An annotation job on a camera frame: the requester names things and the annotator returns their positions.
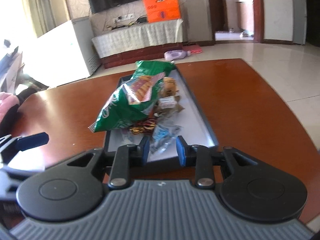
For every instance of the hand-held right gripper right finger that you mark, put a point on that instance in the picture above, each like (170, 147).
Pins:
(181, 152)

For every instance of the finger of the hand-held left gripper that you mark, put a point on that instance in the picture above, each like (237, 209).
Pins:
(32, 140)
(15, 170)

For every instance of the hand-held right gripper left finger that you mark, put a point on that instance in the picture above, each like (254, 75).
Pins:
(146, 152)

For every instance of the dark foil chocolate candy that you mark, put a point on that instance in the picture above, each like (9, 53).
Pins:
(142, 127)

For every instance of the clear blue candy packet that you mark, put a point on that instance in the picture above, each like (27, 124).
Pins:
(162, 133)

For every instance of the blue grey tray box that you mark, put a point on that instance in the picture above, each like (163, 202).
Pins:
(192, 105)

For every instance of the brown paper nut packet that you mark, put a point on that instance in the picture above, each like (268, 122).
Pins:
(170, 103)

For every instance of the green snack bag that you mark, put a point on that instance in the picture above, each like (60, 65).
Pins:
(150, 67)
(117, 110)

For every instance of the small brown paper packet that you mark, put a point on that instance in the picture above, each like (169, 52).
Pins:
(170, 85)

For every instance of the pink plush cushion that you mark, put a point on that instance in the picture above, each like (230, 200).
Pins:
(7, 105)

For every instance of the dark wooden television cabinet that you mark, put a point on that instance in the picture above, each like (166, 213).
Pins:
(140, 55)

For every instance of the white chest freezer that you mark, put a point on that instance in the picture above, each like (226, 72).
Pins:
(70, 50)

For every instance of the white bottle on floor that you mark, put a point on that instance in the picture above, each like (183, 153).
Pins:
(176, 54)

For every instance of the red floor slipper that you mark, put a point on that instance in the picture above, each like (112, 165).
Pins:
(193, 48)

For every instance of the cloth-covered tv cabinet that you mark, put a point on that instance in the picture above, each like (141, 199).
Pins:
(135, 37)

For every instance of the beige curtain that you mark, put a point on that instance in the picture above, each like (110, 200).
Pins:
(37, 5)

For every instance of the brown wooden door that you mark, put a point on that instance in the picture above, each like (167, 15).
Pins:
(215, 10)

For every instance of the orange gift box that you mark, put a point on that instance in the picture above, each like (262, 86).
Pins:
(162, 6)

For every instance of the silver refrigerator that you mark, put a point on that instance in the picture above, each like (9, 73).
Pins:
(299, 12)

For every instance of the white wall socket strip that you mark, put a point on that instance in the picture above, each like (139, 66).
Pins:
(123, 17)

